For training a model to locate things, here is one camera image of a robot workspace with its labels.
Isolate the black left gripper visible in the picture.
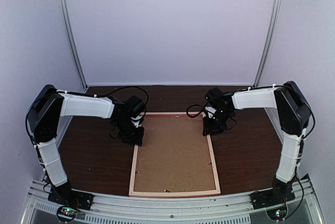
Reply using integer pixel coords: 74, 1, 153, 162
114, 117, 145, 147

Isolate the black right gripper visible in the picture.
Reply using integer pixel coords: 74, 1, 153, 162
204, 108, 233, 136

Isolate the red wooden picture frame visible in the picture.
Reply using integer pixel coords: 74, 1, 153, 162
128, 111, 221, 198

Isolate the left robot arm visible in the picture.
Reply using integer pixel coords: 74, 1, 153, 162
25, 84, 148, 205

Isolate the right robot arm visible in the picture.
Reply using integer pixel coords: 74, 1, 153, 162
202, 81, 312, 204

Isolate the left circuit board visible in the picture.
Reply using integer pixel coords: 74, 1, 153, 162
56, 206, 78, 222

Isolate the circuit board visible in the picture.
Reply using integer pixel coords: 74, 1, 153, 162
266, 207, 288, 221
56, 206, 78, 222

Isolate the right circuit board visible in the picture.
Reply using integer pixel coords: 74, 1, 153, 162
266, 207, 288, 221

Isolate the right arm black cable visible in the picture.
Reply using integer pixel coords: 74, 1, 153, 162
186, 103, 210, 119

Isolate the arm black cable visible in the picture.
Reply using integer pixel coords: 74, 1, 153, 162
96, 86, 149, 112
186, 103, 210, 119

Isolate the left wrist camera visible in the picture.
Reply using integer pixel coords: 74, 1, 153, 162
125, 95, 145, 118

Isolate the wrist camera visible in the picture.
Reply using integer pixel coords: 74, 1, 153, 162
125, 95, 145, 118
205, 87, 224, 107

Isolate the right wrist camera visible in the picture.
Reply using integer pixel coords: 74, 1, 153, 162
205, 87, 224, 107

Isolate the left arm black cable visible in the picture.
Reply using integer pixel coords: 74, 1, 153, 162
96, 86, 149, 112

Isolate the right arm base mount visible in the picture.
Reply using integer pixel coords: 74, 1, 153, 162
250, 177, 295, 209

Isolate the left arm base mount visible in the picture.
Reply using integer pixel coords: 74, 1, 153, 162
48, 182, 94, 210

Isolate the aluminium front rail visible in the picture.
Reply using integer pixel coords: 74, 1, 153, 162
22, 174, 321, 224

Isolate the right aluminium corner post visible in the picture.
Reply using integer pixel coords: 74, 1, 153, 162
253, 0, 282, 87

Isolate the aluminium corner post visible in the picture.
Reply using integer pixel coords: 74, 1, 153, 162
59, 0, 88, 90
253, 0, 282, 87

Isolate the left aluminium corner post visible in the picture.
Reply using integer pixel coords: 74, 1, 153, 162
59, 0, 88, 90

